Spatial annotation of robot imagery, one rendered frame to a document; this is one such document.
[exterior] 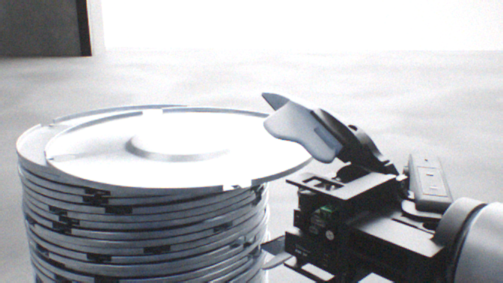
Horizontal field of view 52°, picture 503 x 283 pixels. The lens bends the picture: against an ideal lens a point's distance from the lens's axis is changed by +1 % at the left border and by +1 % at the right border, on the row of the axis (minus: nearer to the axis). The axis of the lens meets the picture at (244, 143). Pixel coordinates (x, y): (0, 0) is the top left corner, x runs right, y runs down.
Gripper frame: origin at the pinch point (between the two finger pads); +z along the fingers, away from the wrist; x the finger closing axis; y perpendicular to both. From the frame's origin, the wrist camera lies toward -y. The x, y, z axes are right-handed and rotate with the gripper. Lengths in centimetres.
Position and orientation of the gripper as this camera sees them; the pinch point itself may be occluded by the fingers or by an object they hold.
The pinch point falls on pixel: (266, 170)
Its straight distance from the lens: 48.5
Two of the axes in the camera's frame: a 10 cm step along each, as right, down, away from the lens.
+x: 0.0, 9.5, 3.0
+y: -7.2, 2.1, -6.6
